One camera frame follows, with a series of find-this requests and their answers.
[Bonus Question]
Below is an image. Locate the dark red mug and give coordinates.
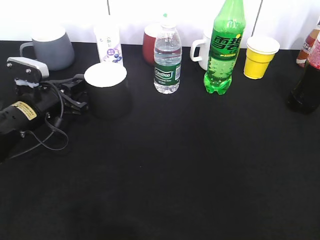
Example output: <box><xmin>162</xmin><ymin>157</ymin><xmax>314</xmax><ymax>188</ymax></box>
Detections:
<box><xmin>142</xmin><ymin>23</ymin><xmax>162</xmax><ymax>66</ymax></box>

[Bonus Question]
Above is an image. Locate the grey ceramic mug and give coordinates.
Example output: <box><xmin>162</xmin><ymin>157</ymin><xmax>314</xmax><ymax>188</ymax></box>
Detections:
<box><xmin>19</xmin><ymin>24</ymin><xmax>75</xmax><ymax>71</ymax></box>

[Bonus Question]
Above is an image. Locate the clear water bottle green label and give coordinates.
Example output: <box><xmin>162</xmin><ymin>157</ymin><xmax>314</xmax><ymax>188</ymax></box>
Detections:
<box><xmin>154</xmin><ymin>13</ymin><xmax>182</xmax><ymax>94</ymax></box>

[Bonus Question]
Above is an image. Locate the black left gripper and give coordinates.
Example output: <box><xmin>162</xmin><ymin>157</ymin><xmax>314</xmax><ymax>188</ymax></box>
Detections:
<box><xmin>14</xmin><ymin>74</ymin><xmax>89</xmax><ymax>118</ymax></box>

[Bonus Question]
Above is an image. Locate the black mug white interior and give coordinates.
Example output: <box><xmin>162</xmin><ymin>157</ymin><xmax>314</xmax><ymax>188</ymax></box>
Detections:
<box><xmin>84</xmin><ymin>62</ymin><xmax>132</xmax><ymax>120</ymax></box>

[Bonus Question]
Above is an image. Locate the white yogurt drink bottle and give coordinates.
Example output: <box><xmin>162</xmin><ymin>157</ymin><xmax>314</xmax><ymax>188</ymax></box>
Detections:
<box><xmin>93</xmin><ymin>15</ymin><xmax>124</xmax><ymax>66</ymax></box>

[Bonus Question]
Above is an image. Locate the white ceramic mug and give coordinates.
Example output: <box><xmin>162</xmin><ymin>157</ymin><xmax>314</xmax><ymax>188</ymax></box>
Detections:
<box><xmin>189</xmin><ymin>28</ymin><xmax>213</xmax><ymax>71</ymax></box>

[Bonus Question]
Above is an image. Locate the brown iced tea bottle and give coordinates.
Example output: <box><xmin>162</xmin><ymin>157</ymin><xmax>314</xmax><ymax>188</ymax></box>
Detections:
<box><xmin>296</xmin><ymin>20</ymin><xmax>320</xmax><ymax>68</ymax></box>

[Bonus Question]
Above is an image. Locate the yellow paper cup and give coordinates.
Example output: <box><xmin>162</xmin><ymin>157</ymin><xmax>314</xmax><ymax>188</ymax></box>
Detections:
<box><xmin>243</xmin><ymin>35</ymin><xmax>280</xmax><ymax>80</ymax></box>

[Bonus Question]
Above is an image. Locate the cola bottle red label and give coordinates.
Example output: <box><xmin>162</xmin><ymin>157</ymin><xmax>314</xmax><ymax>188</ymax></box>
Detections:
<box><xmin>287</xmin><ymin>34</ymin><xmax>320</xmax><ymax>114</ymax></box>

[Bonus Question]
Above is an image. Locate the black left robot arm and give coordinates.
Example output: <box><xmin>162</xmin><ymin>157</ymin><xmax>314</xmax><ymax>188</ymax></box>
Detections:
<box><xmin>0</xmin><ymin>74</ymin><xmax>89</xmax><ymax>162</ymax></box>

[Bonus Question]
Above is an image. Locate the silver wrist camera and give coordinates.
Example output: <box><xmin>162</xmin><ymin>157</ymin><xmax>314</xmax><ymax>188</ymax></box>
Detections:
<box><xmin>6</xmin><ymin>57</ymin><xmax>49</xmax><ymax>88</ymax></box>

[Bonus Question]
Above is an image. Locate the green sprite bottle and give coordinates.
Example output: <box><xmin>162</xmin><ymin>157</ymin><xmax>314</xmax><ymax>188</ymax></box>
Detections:
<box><xmin>203</xmin><ymin>0</ymin><xmax>246</xmax><ymax>95</ymax></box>

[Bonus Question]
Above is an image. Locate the black camera cable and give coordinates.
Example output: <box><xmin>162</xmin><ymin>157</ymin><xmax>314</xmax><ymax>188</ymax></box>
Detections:
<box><xmin>4</xmin><ymin>81</ymin><xmax>70</xmax><ymax>161</ymax></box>

